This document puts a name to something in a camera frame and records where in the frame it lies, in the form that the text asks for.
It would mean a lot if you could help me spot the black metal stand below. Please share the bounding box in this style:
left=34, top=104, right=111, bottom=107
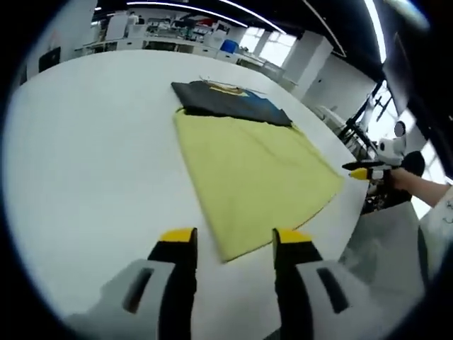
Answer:
left=338, top=81, right=394, bottom=160

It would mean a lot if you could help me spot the person's right hand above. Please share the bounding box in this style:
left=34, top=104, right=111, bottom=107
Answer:
left=386, top=167, right=418, bottom=193

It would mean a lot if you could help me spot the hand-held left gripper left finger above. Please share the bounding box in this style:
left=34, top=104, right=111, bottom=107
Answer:
left=67, top=227, right=198, bottom=340

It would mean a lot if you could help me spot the long ceiling light strip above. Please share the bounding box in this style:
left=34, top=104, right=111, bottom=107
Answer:
left=363, top=0, right=387, bottom=64

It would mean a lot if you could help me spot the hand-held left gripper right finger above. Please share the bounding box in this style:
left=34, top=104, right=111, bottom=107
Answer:
left=271, top=228, right=390, bottom=340

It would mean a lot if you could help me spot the person's white coat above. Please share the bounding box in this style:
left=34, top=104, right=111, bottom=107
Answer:
left=339, top=183, right=453, bottom=295

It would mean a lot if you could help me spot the yellow and blue garment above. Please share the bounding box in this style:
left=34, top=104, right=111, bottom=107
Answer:
left=171, top=79, right=346, bottom=264

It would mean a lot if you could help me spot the white square column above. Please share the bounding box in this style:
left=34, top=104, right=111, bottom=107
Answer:
left=21, top=0, right=100, bottom=74
left=282, top=30, right=334, bottom=94

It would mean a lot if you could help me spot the black square case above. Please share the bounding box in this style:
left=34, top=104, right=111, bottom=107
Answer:
left=38, top=47, right=62, bottom=72

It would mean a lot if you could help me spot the white workbench row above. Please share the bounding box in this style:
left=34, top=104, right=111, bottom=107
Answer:
left=74, top=13, right=284, bottom=72

